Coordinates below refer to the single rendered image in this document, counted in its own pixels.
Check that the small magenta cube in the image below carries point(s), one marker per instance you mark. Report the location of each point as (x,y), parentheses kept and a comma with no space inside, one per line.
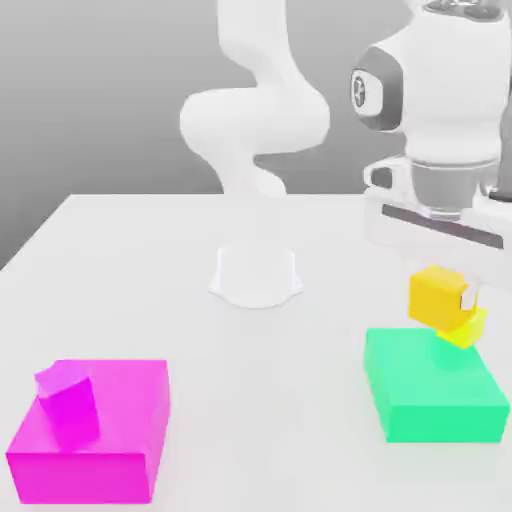
(70,412)

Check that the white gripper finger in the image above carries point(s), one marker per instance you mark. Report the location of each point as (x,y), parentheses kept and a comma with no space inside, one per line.
(468,296)

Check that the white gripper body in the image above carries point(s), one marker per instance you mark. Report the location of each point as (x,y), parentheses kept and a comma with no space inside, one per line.
(404,232)

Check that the small orange cube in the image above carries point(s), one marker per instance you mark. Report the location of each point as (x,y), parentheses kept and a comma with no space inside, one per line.
(434,298)

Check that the large green box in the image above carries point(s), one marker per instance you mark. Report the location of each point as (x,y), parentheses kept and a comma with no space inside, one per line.
(432,392)

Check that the small yellow cube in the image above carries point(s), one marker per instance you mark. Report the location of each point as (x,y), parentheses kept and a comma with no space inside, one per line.
(466,330)

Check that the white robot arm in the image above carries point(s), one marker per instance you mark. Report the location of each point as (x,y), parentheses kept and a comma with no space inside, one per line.
(256,120)

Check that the large magenta box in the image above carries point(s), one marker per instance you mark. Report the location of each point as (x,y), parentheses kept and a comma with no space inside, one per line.
(120,440)

